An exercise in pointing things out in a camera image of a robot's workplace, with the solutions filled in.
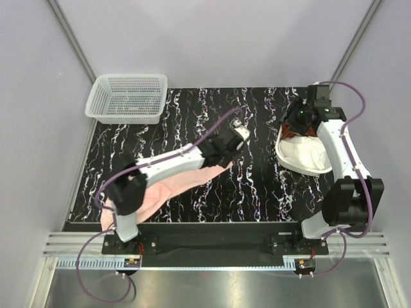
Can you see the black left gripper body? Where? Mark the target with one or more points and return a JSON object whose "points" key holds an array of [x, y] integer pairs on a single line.
{"points": [[228, 156]]}

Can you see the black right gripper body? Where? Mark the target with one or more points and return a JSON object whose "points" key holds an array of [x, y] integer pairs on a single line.
{"points": [[297, 119]]}

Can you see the pink towel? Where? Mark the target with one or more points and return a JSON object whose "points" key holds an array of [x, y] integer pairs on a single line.
{"points": [[160, 192]]}

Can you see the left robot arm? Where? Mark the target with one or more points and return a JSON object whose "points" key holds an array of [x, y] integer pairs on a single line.
{"points": [[140, 189]]}

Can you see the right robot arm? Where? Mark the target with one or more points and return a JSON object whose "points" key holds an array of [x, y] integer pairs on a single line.
{"points": [[351, 203]]}

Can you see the brown towel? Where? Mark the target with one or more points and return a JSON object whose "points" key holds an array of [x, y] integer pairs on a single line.
{"points": [[287, 134]]}

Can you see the white towel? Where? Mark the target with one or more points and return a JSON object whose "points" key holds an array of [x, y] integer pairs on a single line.
{"points": [[305, 152]]}

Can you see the white oval laundry basket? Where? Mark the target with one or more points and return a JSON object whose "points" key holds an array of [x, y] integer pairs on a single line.
{"points": [[296, 169]]}

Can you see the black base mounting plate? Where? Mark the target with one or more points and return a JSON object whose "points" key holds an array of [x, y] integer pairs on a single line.
{"points": [[277, 238]]}

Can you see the white rectangular mesh basket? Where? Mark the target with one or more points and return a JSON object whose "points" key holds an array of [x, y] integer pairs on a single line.
{"points": [[127, 98]]}

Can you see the right connector board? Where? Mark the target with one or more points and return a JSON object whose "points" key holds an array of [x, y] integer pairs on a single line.
{"points": [[305, 263]]}

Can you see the connector board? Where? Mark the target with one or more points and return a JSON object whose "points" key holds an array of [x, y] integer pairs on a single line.
{"points": [[133, 262], [305, 263]]}

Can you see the left connector board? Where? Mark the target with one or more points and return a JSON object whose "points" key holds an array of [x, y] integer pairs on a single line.
{"points": [[133, 262]]}

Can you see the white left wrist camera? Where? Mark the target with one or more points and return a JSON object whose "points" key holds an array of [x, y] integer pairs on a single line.
{"points": [[240, 129]]}

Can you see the aluminium frame rail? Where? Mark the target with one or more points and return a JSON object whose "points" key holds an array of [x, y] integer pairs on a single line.
{"points": [[68, 244]]}

